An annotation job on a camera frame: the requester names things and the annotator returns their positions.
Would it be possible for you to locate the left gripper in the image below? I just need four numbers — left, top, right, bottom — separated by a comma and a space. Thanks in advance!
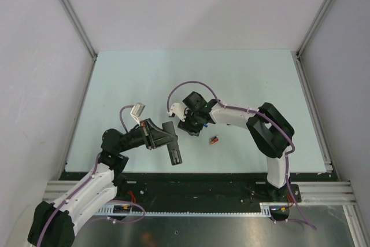
118, 118, 177, 153

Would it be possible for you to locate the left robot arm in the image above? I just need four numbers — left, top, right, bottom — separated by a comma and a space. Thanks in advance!
27, 119, 182, 246

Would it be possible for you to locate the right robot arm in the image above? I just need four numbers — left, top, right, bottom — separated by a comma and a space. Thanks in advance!
168, 91, 295, 201

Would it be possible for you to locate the red orange battery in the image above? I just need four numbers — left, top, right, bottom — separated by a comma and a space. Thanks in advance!
209, 138, 219, 145

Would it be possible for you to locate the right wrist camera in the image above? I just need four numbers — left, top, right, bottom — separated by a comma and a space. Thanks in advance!
167, 102, 188, 122

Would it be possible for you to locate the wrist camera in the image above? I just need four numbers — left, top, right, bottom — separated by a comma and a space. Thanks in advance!
167, 102, 188, 122
130, 102, 145, 124

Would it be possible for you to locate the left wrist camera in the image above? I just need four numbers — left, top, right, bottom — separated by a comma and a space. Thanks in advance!
130, 102, 145, 124

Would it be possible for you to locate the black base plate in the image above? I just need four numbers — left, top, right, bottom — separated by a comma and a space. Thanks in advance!
59, 171, 338, 213

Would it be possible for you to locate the grey cable duct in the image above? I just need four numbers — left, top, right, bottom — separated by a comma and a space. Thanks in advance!
94, 202, 289, 217

